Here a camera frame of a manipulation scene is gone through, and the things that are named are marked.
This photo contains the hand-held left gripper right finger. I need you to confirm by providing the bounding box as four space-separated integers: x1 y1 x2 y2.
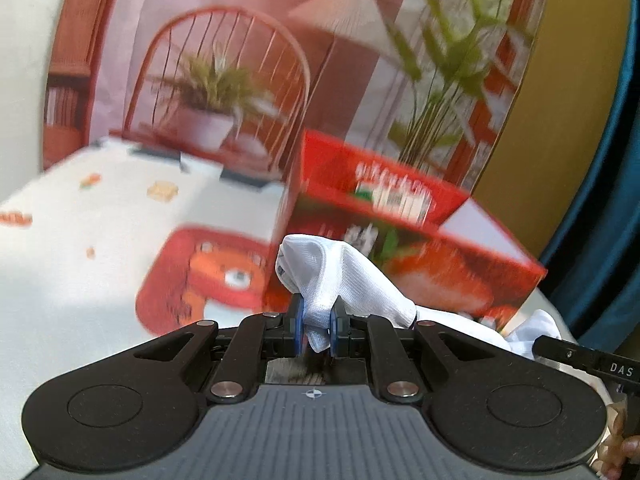
329 295 502 406

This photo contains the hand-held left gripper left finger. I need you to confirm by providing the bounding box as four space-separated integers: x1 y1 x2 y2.
131 294 305 406

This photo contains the white cloth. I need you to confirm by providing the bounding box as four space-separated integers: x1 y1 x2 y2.
273 233 569 362

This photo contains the red cardboard box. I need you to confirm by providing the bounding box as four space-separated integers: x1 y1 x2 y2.
269 129 549 335

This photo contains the person's right hand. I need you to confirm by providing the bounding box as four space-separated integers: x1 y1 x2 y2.
592 400 640 480

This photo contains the red bear print mat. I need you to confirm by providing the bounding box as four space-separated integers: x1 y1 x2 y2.
134 226 275 337

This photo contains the blue curtain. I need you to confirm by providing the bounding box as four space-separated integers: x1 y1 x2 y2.
539 0 640 353

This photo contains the white printed tablecloth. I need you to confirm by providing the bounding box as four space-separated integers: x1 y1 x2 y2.
0 137 292 480

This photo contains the printed room scene backdrop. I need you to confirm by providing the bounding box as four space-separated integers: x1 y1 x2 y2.
42 0 557 197

